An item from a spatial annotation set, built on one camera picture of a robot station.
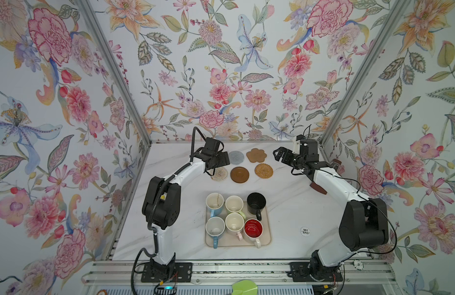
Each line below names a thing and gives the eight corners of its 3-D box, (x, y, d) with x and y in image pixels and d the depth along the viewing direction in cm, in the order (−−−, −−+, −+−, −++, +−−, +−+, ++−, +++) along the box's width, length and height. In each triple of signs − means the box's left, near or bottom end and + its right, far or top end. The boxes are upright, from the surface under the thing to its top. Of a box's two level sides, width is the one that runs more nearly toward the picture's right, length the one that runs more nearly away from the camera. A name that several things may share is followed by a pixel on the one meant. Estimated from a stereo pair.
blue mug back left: (213, 223, 88) (211, 214, 81) (206, 205, 94) (204, 196, 87) (228, 216, 91) (228, 208, 83) (220, 199, 96) (219, 190, 89)
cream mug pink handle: (225, 243, 82) (225, 237, 75) (225, 220, 88) (225, 212, 82) (243, 243, 82) (245, 237, 75) (242, 220, 88) (243, 212, 82)
